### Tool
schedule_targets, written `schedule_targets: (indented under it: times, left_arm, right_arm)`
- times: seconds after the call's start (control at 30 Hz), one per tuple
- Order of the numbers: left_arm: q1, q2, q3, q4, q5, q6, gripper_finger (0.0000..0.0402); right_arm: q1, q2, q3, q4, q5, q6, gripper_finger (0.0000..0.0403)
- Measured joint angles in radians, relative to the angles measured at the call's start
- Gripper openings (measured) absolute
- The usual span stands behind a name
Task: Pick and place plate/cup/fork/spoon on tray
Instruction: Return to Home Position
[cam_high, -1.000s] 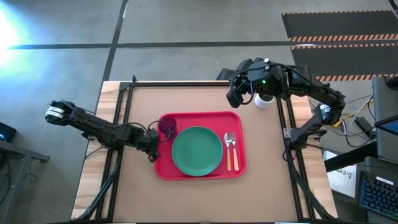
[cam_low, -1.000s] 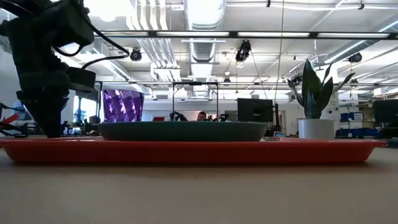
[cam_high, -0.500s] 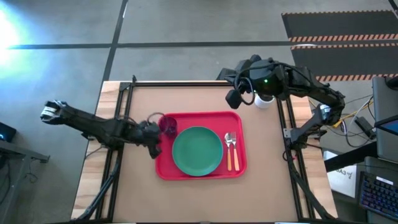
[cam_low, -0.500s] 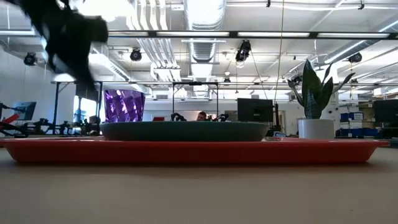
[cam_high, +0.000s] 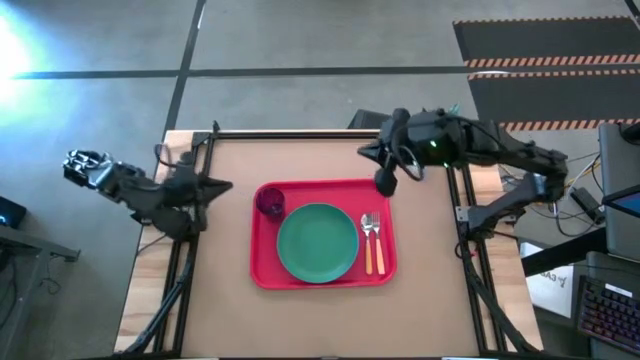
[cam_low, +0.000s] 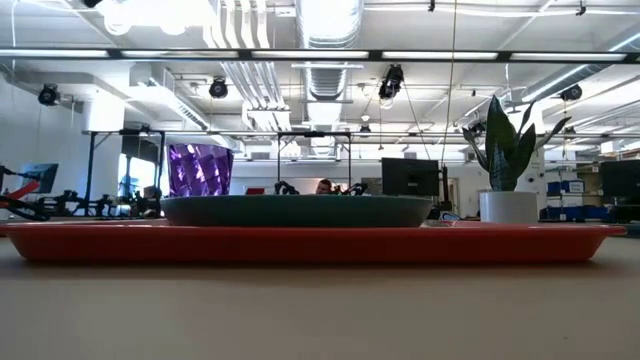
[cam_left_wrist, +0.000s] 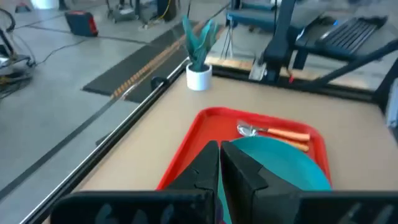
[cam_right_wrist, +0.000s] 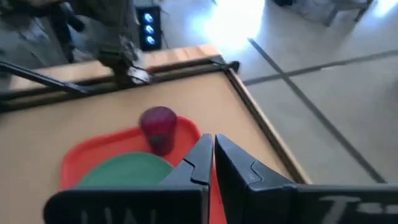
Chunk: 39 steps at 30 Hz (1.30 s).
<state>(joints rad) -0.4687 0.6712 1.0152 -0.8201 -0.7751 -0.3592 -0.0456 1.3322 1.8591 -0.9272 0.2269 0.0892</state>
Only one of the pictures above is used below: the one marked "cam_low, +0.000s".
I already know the green round plate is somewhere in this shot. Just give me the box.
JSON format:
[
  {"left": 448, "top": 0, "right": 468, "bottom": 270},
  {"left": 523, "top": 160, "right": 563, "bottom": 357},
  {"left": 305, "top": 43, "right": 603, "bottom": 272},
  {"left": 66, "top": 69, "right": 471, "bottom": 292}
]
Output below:
[{"left": 159, "top": 193, "right": 434, "bottom": 229}]

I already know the red plastic tray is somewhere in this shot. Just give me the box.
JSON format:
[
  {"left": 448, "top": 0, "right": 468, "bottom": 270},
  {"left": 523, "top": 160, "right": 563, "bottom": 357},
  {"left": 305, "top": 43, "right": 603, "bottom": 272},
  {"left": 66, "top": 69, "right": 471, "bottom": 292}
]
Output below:
[{"left": 0, "top": 219, "right": 628, "bottom": 265}]

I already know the purple faceted cup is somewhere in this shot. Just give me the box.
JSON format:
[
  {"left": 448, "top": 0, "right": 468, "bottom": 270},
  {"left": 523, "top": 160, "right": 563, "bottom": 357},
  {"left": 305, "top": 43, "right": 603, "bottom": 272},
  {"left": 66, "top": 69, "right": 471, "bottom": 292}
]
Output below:
[{"left": 166, "top": 143, "right": 235, "bottom": 198}]

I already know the black monitor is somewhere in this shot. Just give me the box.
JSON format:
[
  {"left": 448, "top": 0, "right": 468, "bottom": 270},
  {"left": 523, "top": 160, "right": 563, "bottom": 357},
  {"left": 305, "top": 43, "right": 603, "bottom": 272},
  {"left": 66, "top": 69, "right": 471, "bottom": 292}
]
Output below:
[
  {"left": 599, "top": 159, "right": 640, "bottom": 199},
  {"left": 380, "top": 157, "right": 440, "bottom": 197}
]

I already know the LED light bar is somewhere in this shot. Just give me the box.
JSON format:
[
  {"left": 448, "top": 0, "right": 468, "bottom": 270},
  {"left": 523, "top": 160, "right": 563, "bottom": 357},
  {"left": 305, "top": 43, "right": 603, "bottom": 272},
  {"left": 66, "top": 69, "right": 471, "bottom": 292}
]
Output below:
[{"left": 0, "top": 47, "right": 640, "bottom": 65}]

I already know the snake plant in white pot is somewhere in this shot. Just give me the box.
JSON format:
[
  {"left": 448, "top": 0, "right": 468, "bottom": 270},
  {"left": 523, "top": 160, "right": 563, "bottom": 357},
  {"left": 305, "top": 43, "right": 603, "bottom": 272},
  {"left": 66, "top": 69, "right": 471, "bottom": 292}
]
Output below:
[{"left": 460, "top": 94, "right": 573, "bottom": 225}]

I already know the monitor with blue screen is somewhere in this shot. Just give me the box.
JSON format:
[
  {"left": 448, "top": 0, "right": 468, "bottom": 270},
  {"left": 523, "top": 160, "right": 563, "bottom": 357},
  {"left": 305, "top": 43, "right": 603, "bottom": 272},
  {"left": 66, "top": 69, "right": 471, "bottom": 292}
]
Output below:
[{"left": 22, "top": 162, "right": 60, "bottom": 195}]

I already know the black frame stand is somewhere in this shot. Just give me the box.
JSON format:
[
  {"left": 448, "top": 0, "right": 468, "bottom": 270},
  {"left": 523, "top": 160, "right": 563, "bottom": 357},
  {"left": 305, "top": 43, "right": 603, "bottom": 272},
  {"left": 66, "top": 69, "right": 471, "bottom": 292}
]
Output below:
[
  {"left": 82, "top": 128, "right": 166, "bottom": 217},
  {"left": 276, "top": 131, "right": 353, "bottom": 190}
]

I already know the black ceiling camera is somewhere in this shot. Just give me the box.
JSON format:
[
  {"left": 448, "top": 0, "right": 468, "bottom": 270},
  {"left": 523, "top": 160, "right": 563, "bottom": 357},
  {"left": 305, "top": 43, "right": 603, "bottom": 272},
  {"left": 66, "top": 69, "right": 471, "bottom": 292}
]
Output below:
[
  {"left": 559, "top": 83, "right": 584, "bottom": 103},
  {"left": 208, "top": 77, "right": 230, "bottom": 100},
  {"left": 37, "top": 83, "right": 62, "bottom": 107},
  {"left": 378, "top": 63, "right": 405, "bottom": 100}
]

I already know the silver air duct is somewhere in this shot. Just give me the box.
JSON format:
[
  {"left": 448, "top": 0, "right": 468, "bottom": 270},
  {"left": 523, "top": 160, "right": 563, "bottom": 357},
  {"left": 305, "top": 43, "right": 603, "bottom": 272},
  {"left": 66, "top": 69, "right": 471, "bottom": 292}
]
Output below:
[{"left": 294, "top": 0, "right": 365, "bottom": 101}]

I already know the hanging thin cable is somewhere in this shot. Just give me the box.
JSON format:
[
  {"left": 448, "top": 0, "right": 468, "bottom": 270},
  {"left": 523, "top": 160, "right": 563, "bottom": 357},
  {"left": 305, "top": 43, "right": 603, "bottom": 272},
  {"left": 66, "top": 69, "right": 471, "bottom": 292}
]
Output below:
[{"left": 439, "top": 0, "right": 459, "bottom": 169}]

